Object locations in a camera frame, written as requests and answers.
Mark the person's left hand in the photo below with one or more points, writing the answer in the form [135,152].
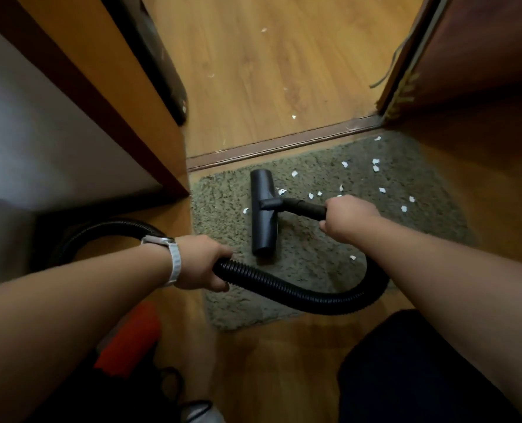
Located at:
[197,262]

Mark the person's right hand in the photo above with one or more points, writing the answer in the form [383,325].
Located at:
[351,218]

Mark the white paper scraps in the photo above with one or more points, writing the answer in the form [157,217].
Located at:
[382,189]

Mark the grey-green shaggy door mat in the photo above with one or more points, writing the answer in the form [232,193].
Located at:
[322,259]

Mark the person's left forearm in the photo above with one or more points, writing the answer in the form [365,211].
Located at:
[62,326]

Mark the person's right forearm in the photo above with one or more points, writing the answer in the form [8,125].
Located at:
[472,295]

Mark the white wrist watch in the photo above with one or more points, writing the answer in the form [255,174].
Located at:
[175,264]

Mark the metal door threshold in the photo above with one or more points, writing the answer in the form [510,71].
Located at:
[287,143]

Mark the black trousers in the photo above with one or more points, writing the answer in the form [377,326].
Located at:
[410,374]

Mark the black computer tower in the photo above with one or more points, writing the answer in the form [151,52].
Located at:
[155,61]

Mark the dark wooden door gold pattern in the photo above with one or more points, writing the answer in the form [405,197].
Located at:
[485,48]

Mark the orange wooden door frame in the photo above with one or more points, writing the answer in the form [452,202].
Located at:
[102,83]

